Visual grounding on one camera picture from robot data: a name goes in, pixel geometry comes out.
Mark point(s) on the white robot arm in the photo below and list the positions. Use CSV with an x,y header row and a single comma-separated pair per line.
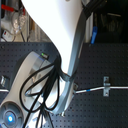
x,y
39,86

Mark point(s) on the black perforated breadboard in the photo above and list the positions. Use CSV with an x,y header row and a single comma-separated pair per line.
x,y
92,109

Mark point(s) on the metal cable clip right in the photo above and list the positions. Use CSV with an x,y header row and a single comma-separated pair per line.
x,y
106,85

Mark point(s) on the metal cable clip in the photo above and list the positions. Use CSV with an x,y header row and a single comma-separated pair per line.
x,y
4,84
106,85

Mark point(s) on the blue handled tool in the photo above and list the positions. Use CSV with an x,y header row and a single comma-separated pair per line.
x,y
94,34

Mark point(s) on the metal cable clip left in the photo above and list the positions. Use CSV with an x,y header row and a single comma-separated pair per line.
x,y
4,84

